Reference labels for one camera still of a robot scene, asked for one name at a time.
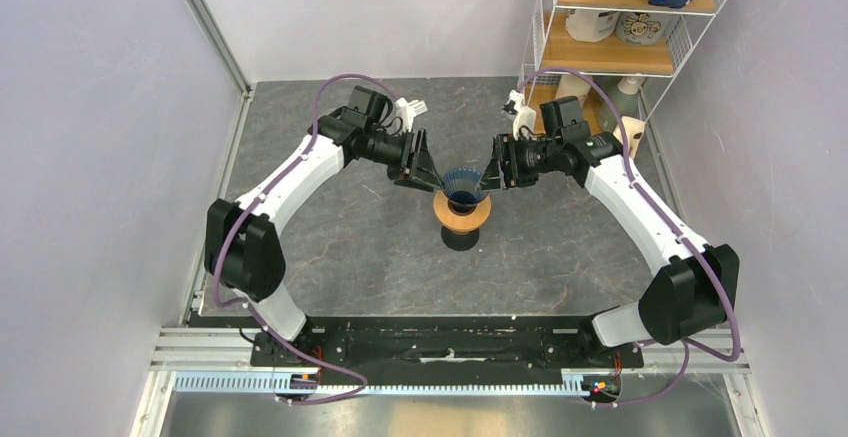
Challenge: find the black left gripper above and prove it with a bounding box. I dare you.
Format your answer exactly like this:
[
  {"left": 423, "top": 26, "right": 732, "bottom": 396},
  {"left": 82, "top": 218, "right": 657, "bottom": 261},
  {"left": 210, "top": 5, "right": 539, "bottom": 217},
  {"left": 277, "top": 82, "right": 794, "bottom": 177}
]
[{"left": 362, "top": 128, "right": 445, "bottom": 194}]

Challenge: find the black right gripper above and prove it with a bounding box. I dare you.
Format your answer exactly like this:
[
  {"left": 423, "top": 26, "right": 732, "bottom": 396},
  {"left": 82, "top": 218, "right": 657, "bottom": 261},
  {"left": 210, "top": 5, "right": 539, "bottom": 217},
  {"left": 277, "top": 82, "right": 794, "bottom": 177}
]
[{"left": 475, "top": 132, "right": 562, "bottom": 192}]

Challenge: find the blue coffee filter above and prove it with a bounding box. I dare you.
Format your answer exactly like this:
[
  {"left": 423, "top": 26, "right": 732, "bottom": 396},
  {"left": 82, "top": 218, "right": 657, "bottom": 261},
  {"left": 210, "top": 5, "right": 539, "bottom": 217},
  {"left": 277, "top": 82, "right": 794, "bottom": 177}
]
[{"left": 442, "top": 167, "right": 488, "bottom": 206}]

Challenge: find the orange coffee dripper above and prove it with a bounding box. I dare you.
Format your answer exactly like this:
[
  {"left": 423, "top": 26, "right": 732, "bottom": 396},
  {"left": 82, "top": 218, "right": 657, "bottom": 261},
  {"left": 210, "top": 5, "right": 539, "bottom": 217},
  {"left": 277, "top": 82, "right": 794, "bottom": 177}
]
[{"left": 433, "top": 191, "right": 492, "bottom": 252}]

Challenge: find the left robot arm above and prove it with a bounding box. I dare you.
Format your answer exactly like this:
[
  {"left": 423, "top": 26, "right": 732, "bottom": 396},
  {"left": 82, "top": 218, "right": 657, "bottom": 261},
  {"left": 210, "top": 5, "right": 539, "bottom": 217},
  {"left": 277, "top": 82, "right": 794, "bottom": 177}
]
[{"left": 204, "top": 86, "right": 443, "bottom": 366}]

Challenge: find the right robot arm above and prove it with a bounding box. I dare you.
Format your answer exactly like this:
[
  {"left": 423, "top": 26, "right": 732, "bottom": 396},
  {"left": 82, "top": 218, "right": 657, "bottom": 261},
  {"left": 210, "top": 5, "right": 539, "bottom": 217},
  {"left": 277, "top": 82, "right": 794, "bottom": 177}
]
[{"left": 478, "top": 91, "right": 741, "bottom": 366}]

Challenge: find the white bottle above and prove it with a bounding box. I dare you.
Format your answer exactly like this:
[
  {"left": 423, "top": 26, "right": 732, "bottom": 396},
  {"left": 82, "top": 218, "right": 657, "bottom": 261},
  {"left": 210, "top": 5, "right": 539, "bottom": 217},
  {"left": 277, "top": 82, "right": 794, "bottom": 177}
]
[{"left": 555, "top": 74, "right": 592, "bottom": 107}]

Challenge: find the wooden holder block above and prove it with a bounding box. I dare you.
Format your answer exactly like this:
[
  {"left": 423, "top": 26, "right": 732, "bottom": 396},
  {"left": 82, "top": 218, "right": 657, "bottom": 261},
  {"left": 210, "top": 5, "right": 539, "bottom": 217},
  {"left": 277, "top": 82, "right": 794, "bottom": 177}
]
[{"left": 613, "top": 116, "right": 646, "bottom": 159}]

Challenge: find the green spray bottle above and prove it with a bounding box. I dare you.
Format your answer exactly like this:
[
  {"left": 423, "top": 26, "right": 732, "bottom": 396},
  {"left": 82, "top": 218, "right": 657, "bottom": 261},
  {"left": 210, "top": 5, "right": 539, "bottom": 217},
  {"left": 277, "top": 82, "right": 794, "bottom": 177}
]
[{"left": 598, "top": 76, "right": 645, "bottom": 132}]

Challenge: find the white jar with label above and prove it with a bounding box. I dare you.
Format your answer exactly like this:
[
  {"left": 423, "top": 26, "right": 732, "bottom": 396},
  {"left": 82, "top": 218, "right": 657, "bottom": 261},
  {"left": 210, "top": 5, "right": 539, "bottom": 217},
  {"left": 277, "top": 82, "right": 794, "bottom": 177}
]
[{"left": 565, "top": 9, "right": 620, "bottom": 43}]

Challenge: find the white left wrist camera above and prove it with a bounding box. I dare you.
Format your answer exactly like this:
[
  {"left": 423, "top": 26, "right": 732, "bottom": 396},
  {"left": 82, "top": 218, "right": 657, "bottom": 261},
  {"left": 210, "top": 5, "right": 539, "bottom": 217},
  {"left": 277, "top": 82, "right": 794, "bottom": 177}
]
[{"left": 394, "top": 98, "right": 428, "bottom": 133}]

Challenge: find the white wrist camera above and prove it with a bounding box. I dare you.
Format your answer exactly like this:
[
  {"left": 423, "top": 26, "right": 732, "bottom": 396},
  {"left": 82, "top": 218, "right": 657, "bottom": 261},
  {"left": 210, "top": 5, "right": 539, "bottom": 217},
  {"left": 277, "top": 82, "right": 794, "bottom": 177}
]
[
  {"left": 502, "top": 90, "right": 536, "bottom": 139},
  {"left": 394, "top": 98, "right": 428, "bottom": 133}
]

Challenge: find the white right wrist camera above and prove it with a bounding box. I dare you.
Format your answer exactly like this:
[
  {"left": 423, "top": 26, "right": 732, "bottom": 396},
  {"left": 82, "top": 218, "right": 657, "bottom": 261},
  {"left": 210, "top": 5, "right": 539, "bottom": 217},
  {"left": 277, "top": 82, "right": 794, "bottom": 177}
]
[{"left": 502, "top": 90, "right": 536, "bottom": 139}]

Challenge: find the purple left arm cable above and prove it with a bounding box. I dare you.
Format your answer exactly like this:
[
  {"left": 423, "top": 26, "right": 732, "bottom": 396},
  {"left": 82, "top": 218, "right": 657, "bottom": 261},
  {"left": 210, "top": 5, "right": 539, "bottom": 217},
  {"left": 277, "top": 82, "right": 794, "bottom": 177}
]
[{"left": 210, "top": 74, "right": 399, "bottom": 407}]

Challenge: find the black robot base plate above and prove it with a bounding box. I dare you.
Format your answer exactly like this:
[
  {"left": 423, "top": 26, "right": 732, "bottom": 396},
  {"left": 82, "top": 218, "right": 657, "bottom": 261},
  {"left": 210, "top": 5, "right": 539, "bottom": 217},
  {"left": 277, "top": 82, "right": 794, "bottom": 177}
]
[{"left": 248, "top": 316, "right": 648, "bottom": 389}]

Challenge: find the white wire shelf rack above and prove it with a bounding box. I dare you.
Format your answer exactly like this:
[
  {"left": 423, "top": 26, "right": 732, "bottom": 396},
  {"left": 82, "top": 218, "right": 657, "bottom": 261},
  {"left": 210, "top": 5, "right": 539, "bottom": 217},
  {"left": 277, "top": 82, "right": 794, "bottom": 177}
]
[{"left": 518, "top": 0, "right": 727, "bottom": 118}]

